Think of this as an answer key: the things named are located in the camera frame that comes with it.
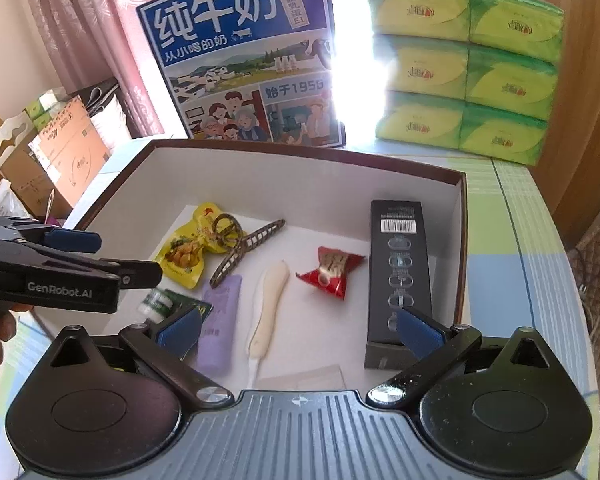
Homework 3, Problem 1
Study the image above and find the green tissue pack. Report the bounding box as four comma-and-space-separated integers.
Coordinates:
25, 87, 71, 126

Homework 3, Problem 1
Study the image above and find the cream hair claw clip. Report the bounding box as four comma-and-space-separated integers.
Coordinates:
242, 258, 292, 391

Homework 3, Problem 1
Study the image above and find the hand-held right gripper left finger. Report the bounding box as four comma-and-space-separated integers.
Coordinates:
50, 304, 236, 408

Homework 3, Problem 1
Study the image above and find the green card pack round label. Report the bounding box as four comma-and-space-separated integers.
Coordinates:
165, 287, 213, 331

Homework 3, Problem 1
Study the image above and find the white bag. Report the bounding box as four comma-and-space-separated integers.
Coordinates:
87, 87, 131, 148

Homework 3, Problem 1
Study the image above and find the stack of green tissue packs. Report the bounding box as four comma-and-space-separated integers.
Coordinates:
365, 0, 565, 167

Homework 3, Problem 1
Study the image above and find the purple tube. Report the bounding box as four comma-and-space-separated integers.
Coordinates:
195, 274, 244, 376

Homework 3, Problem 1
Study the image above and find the printed cardboard carton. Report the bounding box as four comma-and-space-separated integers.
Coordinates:
27, 95, 113, 211

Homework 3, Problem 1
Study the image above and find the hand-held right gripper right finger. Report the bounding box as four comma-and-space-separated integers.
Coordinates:
367, 306, 551, 408

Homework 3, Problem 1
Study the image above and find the wooden cabinet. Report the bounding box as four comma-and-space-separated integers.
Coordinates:
497, 0, 600, 261

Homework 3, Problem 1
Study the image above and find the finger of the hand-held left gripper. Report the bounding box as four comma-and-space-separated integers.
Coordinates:
0, 239, 163, 291
0, 214, 102, 256

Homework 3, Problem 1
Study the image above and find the leopard pattern hair claw clip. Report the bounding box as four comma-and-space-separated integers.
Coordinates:
207, 213, 287, 291

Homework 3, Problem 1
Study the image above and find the green bottle with white cap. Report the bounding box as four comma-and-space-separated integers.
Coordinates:
139, 287, 173, 323

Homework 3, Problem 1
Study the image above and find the blue illustrated milk carton box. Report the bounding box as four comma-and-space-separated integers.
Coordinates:
136, 0, 348, 148

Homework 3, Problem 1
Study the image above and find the yellow snack packet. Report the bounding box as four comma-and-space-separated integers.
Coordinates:
152, 202, 220, 290

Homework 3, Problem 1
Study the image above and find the brown cardboard box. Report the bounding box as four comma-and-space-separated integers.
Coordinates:
65, 139, 468, 391

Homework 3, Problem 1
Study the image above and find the brown cardboard hanger piece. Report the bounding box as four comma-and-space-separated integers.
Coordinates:
0, 115, 36, 181

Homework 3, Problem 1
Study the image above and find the red snack packet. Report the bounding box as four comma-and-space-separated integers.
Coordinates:
295, 246, 367, 302

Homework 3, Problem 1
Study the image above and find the pink curtain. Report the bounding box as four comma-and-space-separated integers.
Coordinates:
10, 0, 191, 138

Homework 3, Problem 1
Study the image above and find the black carton box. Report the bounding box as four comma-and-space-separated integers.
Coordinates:
363, 199, 437, 371

